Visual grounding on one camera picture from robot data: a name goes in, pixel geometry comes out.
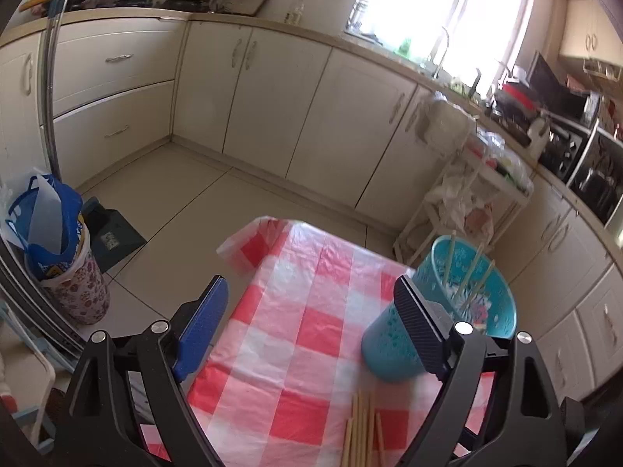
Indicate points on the blue mop handle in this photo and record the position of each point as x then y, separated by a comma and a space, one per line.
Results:
47, 58

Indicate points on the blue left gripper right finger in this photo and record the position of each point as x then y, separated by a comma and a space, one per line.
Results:
427, 324

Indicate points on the floral pattern bin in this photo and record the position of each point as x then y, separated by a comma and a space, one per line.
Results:
81, 291

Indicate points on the white rolling kitchen cart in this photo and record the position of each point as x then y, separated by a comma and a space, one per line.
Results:
477, 195

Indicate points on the teal perforated plastic basket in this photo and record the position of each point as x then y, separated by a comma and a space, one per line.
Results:
460, 285

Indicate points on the kitchen faucet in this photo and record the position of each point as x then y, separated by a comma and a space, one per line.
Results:
439, 52

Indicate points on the black toaster oven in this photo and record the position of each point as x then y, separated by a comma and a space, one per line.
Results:
565, 146

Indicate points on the black microwave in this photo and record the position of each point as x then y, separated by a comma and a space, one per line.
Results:
579, 105

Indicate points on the clear plastic bottle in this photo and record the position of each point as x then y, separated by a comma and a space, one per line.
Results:
295, 12

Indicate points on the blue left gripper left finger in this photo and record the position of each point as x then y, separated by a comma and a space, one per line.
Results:
194, 326

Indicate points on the red checkered plastic tablecloth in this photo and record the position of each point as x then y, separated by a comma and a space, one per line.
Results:
278, 385

